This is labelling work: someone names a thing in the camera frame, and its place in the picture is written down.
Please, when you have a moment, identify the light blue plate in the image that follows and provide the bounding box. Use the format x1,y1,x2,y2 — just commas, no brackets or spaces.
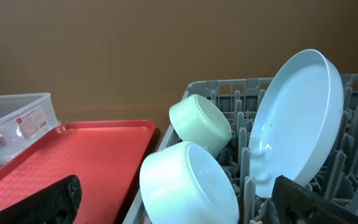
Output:
249,49,344,198

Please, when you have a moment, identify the red plastic tray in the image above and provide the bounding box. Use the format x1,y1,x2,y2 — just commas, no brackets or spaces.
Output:
0,120,155,223

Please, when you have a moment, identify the clear plastic bin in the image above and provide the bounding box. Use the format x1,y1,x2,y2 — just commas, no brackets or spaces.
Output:
0,93,60,168

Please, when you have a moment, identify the green bowl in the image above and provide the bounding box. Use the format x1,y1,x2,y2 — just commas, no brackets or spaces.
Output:
169,94,232,158

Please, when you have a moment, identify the small light blue bowl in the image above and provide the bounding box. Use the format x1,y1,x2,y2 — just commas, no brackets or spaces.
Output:
139,141,239,224

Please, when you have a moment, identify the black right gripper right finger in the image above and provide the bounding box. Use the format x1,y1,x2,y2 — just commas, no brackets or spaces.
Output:
272,175,358,224

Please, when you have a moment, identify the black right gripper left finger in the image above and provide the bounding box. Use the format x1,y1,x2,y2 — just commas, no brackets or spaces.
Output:
0,175,82,224

